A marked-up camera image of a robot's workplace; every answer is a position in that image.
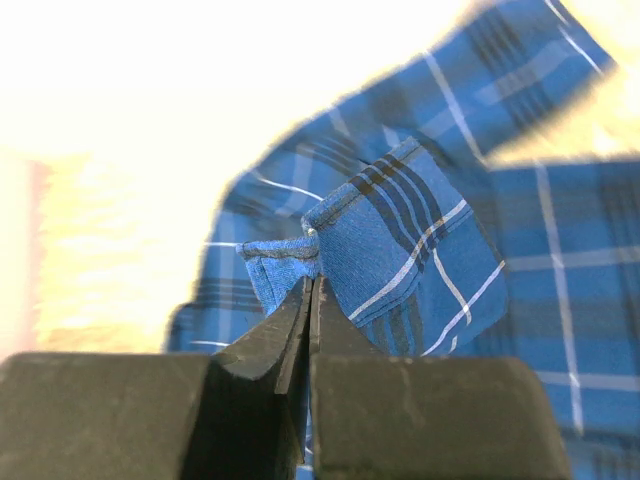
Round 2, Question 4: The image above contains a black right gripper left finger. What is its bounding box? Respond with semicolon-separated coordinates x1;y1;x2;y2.
1;278;312;479

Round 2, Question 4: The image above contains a blue plaid long sleeve shirt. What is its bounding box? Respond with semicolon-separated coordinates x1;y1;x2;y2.
167;1;639;479

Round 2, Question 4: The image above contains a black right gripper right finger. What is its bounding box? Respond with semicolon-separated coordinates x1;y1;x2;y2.
310;277;571;479

